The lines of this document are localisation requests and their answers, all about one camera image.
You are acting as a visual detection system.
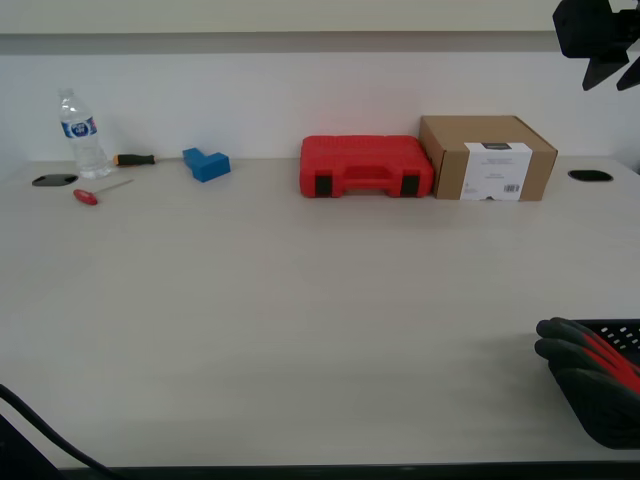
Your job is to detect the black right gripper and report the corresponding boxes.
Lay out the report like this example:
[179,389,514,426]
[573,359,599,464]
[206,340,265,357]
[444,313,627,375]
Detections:
[551,0,640,93]

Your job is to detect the red black work glove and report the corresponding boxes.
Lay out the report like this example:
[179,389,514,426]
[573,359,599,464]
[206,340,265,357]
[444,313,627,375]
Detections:
[534,316,640,397]

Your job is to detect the brown cardboard box white label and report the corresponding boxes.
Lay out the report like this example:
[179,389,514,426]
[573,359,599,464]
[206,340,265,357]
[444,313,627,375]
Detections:
[418,115,559,203]

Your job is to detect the red plastic tool case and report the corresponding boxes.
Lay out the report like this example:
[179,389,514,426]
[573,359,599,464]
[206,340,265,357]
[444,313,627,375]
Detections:
[299,134,435,200]

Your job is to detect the black and red gloves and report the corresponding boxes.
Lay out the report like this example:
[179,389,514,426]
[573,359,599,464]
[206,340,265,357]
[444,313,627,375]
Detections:
[546,318,640,450]

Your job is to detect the blue plastic block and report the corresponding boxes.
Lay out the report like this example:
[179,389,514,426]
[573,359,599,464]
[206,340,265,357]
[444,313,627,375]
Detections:
[181,146,232,185]

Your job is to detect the clear plastic water bottle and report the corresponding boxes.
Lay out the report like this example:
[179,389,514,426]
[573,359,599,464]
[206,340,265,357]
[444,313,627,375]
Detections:
[57,87,113,181]

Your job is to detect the black desk cable grommet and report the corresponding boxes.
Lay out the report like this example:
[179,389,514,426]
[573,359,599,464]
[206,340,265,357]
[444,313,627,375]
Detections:
[31,172,80,189]
[566,168,615,183]

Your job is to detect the orange black handled screwdriver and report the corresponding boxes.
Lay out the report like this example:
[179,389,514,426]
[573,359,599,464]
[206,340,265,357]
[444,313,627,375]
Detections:
[112,153,187,168]

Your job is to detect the black cable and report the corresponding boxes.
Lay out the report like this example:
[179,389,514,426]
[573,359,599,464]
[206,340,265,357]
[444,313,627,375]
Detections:
[0,383,120,480]

